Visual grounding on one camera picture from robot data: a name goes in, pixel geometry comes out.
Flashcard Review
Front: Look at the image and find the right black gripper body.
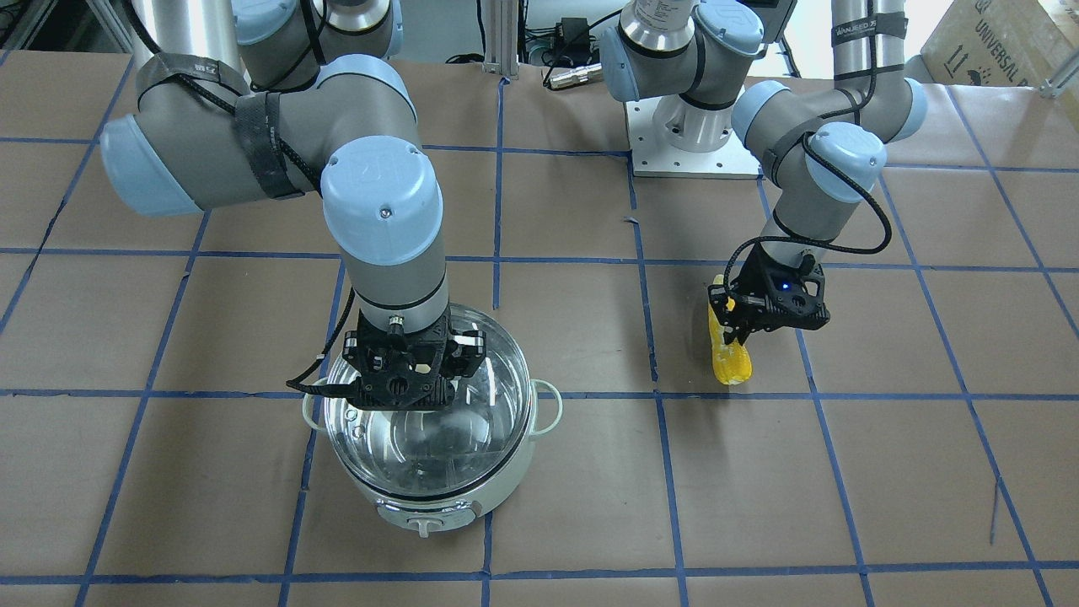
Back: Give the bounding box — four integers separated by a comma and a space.
341, 311, 488, 411

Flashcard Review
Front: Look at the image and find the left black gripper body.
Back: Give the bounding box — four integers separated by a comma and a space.
706, 239, 831, 334

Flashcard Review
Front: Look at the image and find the yellow corn cob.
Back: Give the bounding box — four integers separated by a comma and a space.
706, 303, 753, 385

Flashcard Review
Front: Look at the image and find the glass pot lid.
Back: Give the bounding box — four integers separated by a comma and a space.
320, 303, 534, 501

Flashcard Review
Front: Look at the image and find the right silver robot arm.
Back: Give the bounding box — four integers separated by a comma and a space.
99, 1, 486, 411

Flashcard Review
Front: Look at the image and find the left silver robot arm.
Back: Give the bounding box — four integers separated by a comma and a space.
599, 1, 927, 345

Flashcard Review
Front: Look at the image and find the pale green cooking pot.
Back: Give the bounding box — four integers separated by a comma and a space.
288, 303, 564, 538

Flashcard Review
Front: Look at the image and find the brown paper table mat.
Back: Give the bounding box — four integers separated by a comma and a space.
1, 51, 1078, 606

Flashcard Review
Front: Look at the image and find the black power adapter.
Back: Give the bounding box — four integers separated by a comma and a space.
554, 17, 591, 54

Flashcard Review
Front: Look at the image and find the cardboard box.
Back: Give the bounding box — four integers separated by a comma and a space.
921, 1, 1078, 86

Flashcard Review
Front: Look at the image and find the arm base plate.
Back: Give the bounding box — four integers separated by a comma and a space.
625, 95, 760, 180

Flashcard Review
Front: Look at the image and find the aluminium frame post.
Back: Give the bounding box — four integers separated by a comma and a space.
480, 1, 523, 81

